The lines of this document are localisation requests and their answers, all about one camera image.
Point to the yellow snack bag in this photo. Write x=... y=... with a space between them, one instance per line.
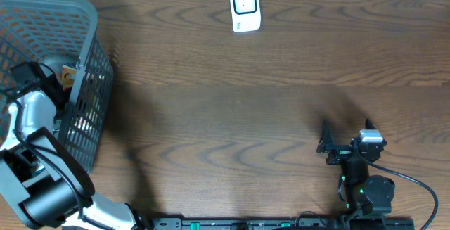
x=68 y=76

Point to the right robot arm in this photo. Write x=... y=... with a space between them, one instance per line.
x=366 y=195

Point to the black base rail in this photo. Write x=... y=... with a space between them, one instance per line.
x=313 y=223

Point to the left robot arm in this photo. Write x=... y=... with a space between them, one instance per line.
x=41 y=182

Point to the white barcode scanner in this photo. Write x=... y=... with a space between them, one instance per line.
x=246 y=15

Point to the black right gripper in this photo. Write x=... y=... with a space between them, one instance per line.
x=325 y=145

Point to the grey plastic shopping basket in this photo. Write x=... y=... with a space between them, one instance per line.
x=57 y=33

